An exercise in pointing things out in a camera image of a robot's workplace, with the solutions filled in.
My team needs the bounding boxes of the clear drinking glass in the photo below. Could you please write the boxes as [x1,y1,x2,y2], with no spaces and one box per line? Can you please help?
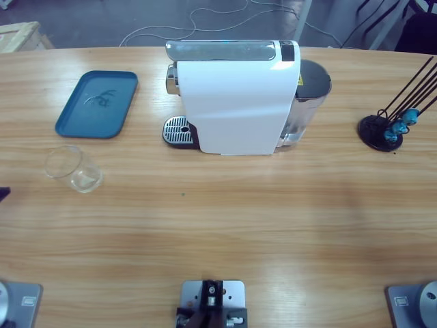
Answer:
[44,145,104,194]

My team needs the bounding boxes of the metal drip tray grille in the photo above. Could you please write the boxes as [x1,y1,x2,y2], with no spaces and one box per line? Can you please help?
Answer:
[163,115,194,144]

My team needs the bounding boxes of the blue plastic tray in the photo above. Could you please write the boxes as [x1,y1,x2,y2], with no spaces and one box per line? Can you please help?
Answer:
[54,70,140,140]

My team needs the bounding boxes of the black power cable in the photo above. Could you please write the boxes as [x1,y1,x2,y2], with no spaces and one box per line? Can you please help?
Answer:
[340,16,376,48]

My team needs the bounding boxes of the white metal table leg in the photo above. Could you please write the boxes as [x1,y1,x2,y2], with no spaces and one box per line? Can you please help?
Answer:
[292,0,312,44]

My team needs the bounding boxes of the centre grey mount bracket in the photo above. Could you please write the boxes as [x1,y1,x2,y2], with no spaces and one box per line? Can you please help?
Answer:
[175,279,249,328]

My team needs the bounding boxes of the white metal frame bar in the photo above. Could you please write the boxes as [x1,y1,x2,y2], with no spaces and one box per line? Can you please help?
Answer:
[369,0,410,51]

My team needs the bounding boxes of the silver coffee machine lever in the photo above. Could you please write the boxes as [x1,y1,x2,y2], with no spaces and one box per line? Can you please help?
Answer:
[165,39,277,62]

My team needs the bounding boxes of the black office chair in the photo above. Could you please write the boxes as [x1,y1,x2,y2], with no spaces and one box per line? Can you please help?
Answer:
[395,0,437,56]

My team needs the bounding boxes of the white floor cable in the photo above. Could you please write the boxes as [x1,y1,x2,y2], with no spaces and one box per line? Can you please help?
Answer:
[119,0,342,48]

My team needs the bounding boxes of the clear water tank black lid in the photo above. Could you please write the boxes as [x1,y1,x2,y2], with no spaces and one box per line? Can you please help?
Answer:
[276,59,333,148]

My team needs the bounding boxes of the white capsule coffee machine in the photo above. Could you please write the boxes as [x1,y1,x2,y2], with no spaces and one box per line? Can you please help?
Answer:
[162,39,302,156]

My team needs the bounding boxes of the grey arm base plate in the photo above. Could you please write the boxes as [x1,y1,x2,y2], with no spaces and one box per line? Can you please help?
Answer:
[385,279,437,328]
[0,279,44,328]

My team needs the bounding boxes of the black capsule holder with rods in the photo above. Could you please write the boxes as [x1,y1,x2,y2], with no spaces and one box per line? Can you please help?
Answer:
[357,56,437,152]

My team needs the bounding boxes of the wooden crate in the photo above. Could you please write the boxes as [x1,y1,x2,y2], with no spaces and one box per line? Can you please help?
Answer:
[0,20,55,55]

